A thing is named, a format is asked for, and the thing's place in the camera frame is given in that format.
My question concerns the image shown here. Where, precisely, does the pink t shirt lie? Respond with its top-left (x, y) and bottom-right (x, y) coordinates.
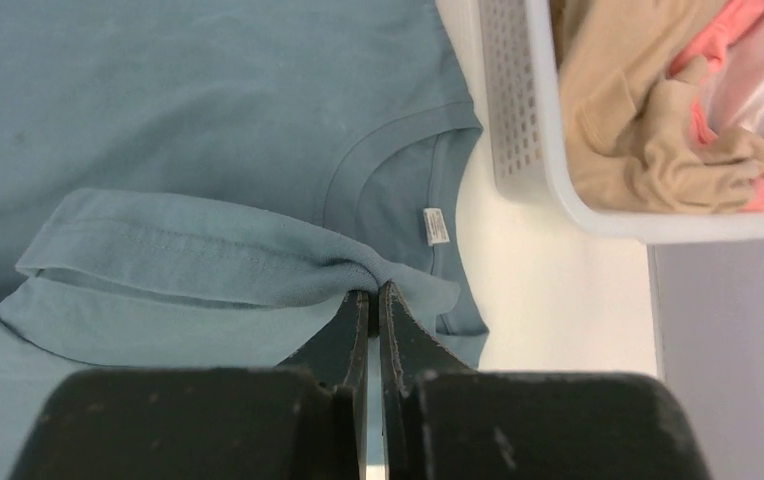
top-left (667, 0), bottom-right (764, 212)

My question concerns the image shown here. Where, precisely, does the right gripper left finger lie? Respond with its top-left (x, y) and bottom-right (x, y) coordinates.
top-left (277, 292), bottom-right (369, 479)

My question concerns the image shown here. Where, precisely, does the white plastic laundry basket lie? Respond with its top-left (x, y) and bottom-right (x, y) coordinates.
top-left (479, 1), bottom-right (764, 245)

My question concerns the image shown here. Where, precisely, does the beige t shirt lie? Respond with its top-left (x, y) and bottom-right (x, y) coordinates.
top-left (550, 1), bottom-right (764, 214)

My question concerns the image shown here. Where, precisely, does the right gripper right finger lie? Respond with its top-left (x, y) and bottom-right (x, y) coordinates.
top-left (378, 282), bottom-right (471, 479)

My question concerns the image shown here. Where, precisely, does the grey-blue t shirt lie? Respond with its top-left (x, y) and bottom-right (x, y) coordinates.
top-left (0, 1), bottom-right (488, 479)

